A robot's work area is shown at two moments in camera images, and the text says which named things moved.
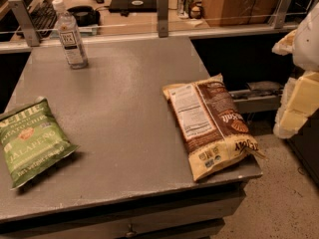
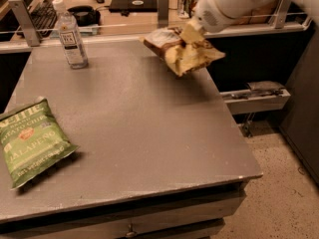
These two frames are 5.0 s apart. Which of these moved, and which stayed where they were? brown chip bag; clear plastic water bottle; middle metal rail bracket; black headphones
Moved: brown chip bag
Stayed: middle metal rail bracket; clear plastic water bottle; black headphones
